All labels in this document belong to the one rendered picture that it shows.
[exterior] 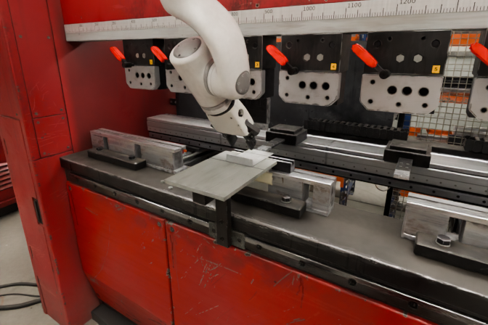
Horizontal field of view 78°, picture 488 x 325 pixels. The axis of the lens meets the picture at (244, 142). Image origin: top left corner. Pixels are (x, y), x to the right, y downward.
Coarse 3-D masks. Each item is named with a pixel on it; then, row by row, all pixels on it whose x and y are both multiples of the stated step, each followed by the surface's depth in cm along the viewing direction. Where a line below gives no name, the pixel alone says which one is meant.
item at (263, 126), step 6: (246, 102) 87; (252, 102) 86; (258, 102) 85; (264, 102) 84; (246, 108) 87; (252, 108) 86; (258, 108) 85; (264, 108) 84; (252, 114) 87; (258, 114) 86; (264, 114) 85; (258, 120) 86; (264, 120) 85; (258, 126) 88; (264, 126) 87
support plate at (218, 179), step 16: (208, 160) 86; (272, 160) 86; (176, 176) 75; (192, 176) 75; (208, 176) 75; (224, 176) 75; (240, 176) 75; (256, 176) 76; (208, 192) 66; (224, 192) 66
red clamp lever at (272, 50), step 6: (270, 48) 71; (276, 48) 72; (270, 54) 72; (276, 54) 71; (282, 54) 72; (276, 60) 72; (282, 60) 70; (288, 66) 71; (288, 72) 70; (294, 72) 69
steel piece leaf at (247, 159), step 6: (228, 156) 84; (234, 156) 83; (240, 156) 89; (246, 156) 89; (252, 156) 89; (258, 156) 89; (264, 156) 89; (234, 162) 84; (240, 162) 83; (246, 162) 82; (252, 162) 81; (258, 162) 84
